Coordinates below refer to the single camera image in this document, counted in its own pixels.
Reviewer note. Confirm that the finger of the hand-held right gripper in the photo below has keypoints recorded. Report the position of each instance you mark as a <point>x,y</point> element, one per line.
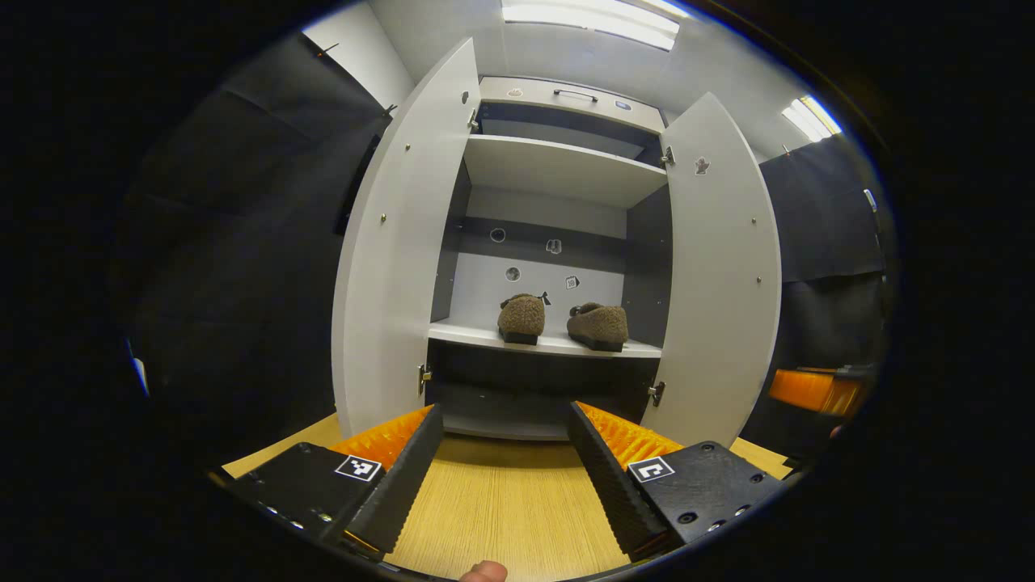
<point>808,392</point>

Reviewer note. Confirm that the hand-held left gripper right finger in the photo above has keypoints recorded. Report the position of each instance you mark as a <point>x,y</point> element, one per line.
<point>606,477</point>

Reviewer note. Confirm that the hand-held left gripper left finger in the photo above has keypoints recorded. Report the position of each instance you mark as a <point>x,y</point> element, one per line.
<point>404,485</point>

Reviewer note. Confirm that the white cabinet door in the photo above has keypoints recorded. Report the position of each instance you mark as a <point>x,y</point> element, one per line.
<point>396,242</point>
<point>720,283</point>

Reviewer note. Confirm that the brown fuzzy shoe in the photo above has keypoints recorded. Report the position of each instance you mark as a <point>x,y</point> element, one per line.
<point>521,315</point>
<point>598,322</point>

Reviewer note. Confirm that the white shoe cabinet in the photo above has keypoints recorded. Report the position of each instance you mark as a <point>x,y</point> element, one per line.
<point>477,283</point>

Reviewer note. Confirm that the white cabinet shelf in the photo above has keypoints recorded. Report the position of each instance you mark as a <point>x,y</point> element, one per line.
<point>477,333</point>
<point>558,166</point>

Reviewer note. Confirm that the white cabinet drawer front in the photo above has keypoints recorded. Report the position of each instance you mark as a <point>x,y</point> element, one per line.
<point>538,101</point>

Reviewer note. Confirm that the black backdrop cloth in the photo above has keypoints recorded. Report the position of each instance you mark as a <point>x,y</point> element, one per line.
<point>825,242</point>
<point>242,242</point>

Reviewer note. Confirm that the small ceiling light panel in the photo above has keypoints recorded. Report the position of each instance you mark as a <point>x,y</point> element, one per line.
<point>813,117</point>

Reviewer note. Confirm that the long ceiling light panel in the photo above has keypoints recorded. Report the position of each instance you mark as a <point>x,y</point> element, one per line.
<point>590,20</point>

